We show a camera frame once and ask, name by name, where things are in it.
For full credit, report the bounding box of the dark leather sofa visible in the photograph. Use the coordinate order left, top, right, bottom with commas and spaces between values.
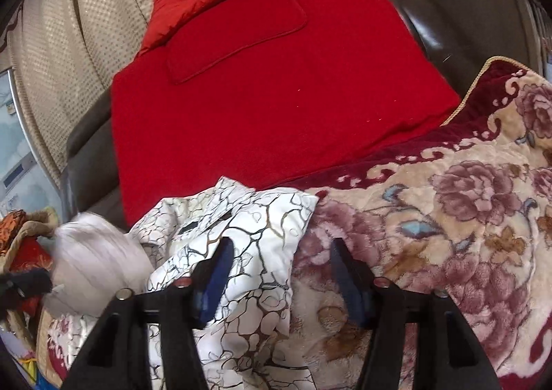
60, 0, 544, 236

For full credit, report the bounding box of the red velvet sofa cover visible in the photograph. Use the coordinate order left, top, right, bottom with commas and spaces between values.
111, 0, 462, 227

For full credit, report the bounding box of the white vein-patterned garment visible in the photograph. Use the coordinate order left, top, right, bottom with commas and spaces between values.
45, 177, 320, 390

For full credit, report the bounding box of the glass window pane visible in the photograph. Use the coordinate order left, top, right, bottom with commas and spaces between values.
0, 69, 61, 218

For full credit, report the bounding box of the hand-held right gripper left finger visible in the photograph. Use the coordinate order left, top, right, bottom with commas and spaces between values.
60, 237, 236, 390

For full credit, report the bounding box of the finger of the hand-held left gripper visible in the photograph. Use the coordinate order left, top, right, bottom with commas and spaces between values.
0, 268, 53, 309

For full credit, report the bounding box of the beige dotted curtain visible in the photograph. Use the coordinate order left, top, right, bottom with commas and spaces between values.
0, 0, 436, 184

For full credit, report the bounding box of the orange-red pillow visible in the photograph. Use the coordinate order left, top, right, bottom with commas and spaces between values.
138, 0, 257, 57

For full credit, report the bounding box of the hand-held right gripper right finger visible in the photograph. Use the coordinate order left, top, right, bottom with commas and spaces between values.
330, 238, 503, 390

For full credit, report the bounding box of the orange patterned cloth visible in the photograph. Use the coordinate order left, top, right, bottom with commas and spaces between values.
0, 209, 32, 253

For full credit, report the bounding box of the floral plush blanket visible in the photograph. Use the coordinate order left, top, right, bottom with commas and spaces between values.
37, 56, 552, 390

